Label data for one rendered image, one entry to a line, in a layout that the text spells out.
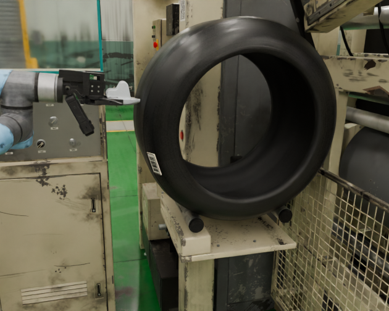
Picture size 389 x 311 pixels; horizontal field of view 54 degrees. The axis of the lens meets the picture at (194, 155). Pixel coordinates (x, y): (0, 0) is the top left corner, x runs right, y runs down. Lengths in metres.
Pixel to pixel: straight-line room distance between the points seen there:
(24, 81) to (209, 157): 0.72
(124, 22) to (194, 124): 8.95
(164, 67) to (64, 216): 1.03
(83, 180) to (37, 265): 0.45
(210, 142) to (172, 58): 0.53
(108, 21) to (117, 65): 1.08
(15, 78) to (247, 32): 0.58
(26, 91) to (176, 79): 0.37
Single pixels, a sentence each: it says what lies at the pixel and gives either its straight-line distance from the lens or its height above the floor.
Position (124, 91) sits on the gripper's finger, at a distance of 1.03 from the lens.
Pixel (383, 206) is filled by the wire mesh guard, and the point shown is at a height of 0.99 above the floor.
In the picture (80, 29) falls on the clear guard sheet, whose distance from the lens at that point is 1.68.
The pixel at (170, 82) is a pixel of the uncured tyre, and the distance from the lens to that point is 0.95.
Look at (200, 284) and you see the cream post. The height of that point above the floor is 0.43.
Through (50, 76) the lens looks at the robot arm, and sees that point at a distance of 1.03.
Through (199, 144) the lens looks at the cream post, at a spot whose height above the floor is 1.04.
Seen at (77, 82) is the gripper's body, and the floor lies 1.30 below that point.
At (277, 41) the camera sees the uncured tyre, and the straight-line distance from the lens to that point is 1.03.
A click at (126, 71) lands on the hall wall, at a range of 10.21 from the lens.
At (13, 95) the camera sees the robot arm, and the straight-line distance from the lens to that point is 1.03.
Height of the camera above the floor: 1.40
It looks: 16 degrees down
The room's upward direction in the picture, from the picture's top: 1 degrees clockwise
